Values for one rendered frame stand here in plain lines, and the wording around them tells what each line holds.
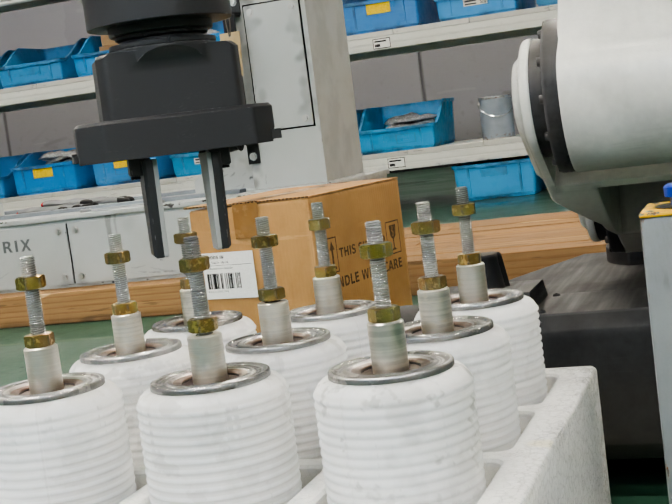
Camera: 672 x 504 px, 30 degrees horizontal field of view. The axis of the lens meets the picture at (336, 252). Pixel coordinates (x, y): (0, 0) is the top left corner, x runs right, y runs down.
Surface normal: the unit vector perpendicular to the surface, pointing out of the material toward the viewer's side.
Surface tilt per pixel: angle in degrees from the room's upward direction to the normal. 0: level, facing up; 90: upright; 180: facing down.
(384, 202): 90
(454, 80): 90
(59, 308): 90
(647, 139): 132
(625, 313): 46
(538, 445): 0
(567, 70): 73
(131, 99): 90
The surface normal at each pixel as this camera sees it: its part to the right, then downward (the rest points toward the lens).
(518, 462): -0.13, -0.99
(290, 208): -0.53, 0.15
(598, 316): -0.32, -0.59
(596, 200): -0.04, 0.92
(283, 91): -0.32, 0.14
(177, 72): 0.24, 0.07
